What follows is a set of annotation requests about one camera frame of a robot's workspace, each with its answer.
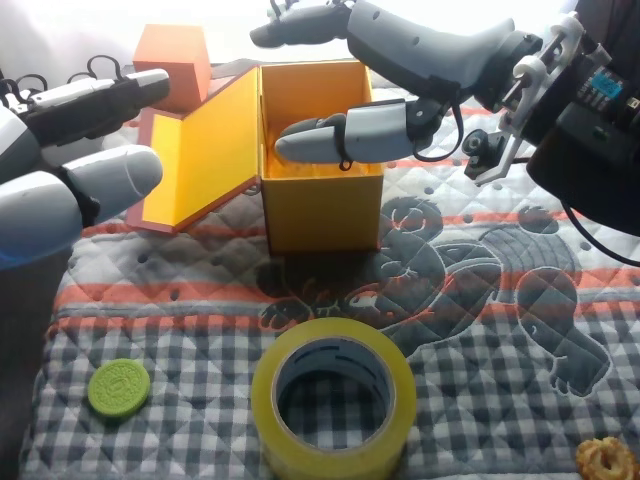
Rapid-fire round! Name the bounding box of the green sandwich cookie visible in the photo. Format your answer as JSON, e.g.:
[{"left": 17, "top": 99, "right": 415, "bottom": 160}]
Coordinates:
[{"left": 87, "top": 360, "right": 151, "bottom": 420}]

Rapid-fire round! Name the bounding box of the orange cube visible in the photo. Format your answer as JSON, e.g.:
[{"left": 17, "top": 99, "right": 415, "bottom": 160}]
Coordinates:
[{"left": 132, "top": 23, "right": 214, "bottom": 114}]

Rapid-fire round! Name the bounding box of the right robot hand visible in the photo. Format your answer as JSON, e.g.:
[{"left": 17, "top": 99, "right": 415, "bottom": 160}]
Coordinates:
[{"left": 248, "top": 0, "right": 519, "bottom": 169}]

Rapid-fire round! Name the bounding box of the grey quilt with bear print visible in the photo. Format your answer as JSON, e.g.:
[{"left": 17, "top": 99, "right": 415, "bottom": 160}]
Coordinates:
[{"left": 19, "top": 49, "right": 640, "bottom": 480}]

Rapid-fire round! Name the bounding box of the golden ring biscuit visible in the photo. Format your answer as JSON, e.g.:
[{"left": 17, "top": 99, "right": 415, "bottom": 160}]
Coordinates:
[{"left": 574, "top": 435, "right": 640, "bottom": 480}]

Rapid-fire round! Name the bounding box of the yellow box with red lid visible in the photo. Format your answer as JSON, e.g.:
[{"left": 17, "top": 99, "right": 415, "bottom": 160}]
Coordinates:
[{"left": 124, "top": 59, "right": 386, "bottom": 256}]

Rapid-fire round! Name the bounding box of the yellow tape roll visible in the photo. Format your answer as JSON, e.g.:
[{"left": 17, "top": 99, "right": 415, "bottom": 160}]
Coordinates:
[{"left": 250, "top": 315, "right": 419, "bottom": 480}]

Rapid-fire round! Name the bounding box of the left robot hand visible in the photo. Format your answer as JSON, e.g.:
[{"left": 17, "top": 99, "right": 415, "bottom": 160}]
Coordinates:
[{"left": 0, "top": 54, "right": 172, "bottom": 271}]

